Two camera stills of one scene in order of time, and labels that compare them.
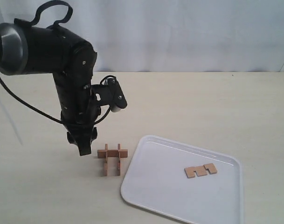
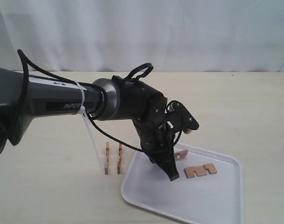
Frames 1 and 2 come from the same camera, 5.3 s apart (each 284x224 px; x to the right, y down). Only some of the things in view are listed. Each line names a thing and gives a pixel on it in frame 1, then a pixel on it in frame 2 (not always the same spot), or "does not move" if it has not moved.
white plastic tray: [155, 180] does not move
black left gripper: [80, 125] to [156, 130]
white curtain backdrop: [173, 35] does not move
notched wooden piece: [200, 170] does not move
